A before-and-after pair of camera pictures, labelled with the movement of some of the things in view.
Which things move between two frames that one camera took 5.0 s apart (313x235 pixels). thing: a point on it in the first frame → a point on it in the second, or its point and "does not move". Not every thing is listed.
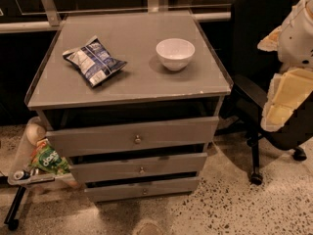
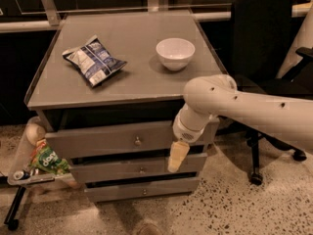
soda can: x=22 y=175 does not move
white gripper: x=297 y=44 → x=186 y=132
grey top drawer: x=133 y=136 does not move
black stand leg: x=10 y=219 does not move
